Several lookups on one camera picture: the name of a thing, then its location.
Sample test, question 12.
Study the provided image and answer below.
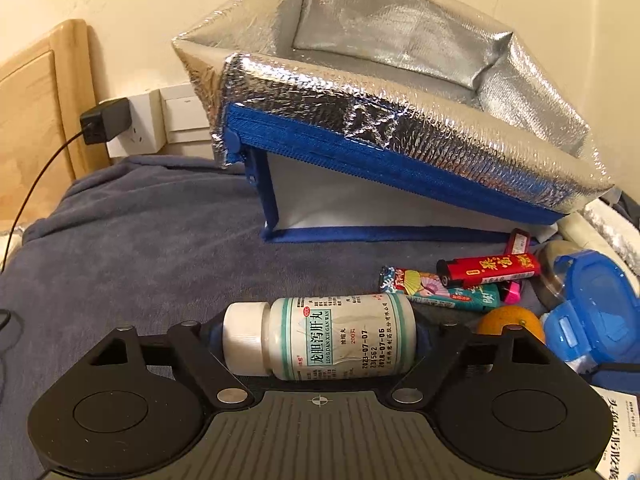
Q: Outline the silver insulated bag blue trim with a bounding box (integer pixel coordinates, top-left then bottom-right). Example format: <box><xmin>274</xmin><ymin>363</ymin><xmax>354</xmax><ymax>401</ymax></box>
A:
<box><xmin>171</xmin><ymin>0</ymin><xmax>617</xmax><ymax>245</ymax></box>

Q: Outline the colourful snack packet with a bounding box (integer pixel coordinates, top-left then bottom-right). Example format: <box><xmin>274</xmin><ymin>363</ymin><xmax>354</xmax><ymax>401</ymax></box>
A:
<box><xmin>379</xmin><ymin>266</ymin><xmax>502</xmax><ymax>312</ymax></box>

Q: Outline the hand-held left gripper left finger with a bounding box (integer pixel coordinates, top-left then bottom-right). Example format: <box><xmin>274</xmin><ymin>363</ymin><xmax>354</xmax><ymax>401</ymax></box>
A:
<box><xmin>80</xmin><ymin>316</ymin><xmax>253</xmax><ymax>409</ymax></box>

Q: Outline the black power adapter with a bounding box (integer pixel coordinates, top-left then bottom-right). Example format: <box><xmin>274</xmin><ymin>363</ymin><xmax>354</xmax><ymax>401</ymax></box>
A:
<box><xmin>80</xmin><ymin>99</ymin><xmax>133</xmax><ymax>145</ymax></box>

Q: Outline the blue lidded plastic container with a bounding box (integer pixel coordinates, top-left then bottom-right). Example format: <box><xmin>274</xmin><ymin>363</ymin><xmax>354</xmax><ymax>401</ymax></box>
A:
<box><xmin>542</xmin><ymin>250</ymin><xmax>640</xmax><ymax>376</ymax></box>

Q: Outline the round metal tin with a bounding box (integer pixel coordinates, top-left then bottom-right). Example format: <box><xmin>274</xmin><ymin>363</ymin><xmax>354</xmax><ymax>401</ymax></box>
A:
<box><xmin>531</xmin><ymin>240</ymin><xmax>581</xmax><ymax>312</ymax></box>

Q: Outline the white wall socket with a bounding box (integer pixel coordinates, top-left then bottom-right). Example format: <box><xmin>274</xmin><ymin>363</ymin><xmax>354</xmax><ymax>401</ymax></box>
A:
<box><xmin>106</xmin><ymin>91</ymin><xmax>167</xmax><ymax>158</ymax></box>

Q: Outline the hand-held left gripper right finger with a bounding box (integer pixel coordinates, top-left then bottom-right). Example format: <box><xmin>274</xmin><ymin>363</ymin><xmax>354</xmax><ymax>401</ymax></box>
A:
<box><xmin>390</xmin><ymin>321</ymin><xmax>557</xmax><ymax>409</ymax></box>

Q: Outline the white fluffy cloth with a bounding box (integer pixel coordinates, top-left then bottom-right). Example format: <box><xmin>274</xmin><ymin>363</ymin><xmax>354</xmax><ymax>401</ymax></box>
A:
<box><xmin>582</xmin><ymin>199</ymin><xmax>640</xmax><ymax>276</ymax></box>

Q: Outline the red lighter gold print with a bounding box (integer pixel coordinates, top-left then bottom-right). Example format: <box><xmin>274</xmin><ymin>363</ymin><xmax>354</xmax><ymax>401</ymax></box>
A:
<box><xmin>436</xmin><ymin>252</ymin><xmax>542</xmax><ymax>288</ymax></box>

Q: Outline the pink and red lighter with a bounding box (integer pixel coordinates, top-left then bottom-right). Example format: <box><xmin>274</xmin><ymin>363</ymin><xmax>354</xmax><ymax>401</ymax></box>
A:
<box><xmin>500</xmin><ymin>229</ymin><xmax>532</xmax><ymax>306</ymax></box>

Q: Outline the wooden headboard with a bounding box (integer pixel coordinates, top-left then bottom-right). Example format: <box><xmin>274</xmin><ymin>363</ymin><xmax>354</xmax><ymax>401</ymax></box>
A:
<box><xmin>0</xmin><ymin>19</ymin><xmax>112</xmax><ymax>235</ymax></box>

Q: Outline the white pill bottle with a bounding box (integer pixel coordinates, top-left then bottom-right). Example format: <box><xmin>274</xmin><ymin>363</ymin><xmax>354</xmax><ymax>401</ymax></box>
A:
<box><xmin>222</xmin><ymin>292</ymin><xmax>418</xmax><ymax>382</ymax></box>

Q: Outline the white wall switch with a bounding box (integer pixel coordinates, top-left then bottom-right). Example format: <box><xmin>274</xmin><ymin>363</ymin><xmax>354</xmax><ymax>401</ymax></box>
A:
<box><xmin>159</xmin><ymin>82</ymin><xmax>216</xmax><ymax>158</ymax></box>

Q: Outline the blue-grey blanket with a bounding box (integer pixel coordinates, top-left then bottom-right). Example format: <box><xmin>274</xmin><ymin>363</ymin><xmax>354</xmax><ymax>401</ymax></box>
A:
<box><xmin>0</xmin><ymin>154</ymin><xmax>596</xmax><ymax>480</ymax></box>

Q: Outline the black cable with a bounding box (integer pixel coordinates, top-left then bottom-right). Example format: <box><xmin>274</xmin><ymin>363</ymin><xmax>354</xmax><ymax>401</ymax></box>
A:
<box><xmin>0</xmin><ymin>127</ymin><xmax>88</xmax><ymax>273</ymax></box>

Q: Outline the white medicine box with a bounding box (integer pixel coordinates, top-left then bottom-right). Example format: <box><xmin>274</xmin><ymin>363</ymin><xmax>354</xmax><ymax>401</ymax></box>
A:
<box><xmin>592</xmin><ymin>385</ymin><xmax>640</xmax><ymax>480</ymax></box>

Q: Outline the orange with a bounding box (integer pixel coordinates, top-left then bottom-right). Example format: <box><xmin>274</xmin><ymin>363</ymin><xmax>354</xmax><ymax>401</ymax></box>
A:
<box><xmin>476</xmin><ymin>306</ymin><xmax>546</xmax><ymax>347</ymax></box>

